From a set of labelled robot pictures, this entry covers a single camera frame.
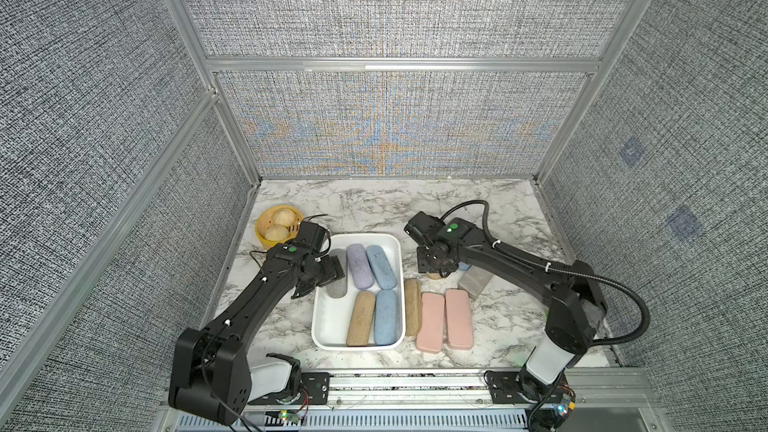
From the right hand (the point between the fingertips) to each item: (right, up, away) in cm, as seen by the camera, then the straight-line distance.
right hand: (427, 257), depth 84 cm
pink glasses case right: (+9, -17, 0) cm, 19 cm away
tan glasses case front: (-4, -13, -2) cm, 14 cm away
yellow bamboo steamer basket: (-53, +10, +20) cm, 57 cm away
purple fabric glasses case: (-20, -4, +8) cm, 22 cm away
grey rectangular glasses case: (+14, -8, +4) cm, 17 cm away
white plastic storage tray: (-27, -18, +3) cm, 33 cm away
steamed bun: (-46, +6, +12) cm, 48 cm away
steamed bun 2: (-45, +11, +15) cm, 49 cm away
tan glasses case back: (-18, -17, -2) cm, 25 cm away
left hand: (-26, -5, 0) cm, 26 cm away
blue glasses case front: (-13, -4, +8) cm, 16 cm away
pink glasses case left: (+1, -18, -1) cm, 18 cm away
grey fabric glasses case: (-26, -10, +4) cm, 28 cm away
